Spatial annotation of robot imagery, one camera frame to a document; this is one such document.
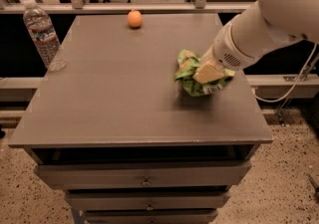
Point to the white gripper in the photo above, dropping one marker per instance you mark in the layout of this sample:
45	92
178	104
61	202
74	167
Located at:
221	52

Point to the clear plastic water bottle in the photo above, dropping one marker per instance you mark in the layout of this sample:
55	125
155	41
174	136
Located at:
44	36

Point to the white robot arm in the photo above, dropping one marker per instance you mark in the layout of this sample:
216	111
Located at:
267	25

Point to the green rice chip bag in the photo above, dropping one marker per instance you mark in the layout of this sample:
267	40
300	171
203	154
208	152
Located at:
188	62

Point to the grey drawer cabinet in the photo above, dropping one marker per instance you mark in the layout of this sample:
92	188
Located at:
119	136

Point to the orange fruit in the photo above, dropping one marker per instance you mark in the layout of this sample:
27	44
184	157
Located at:
135	19

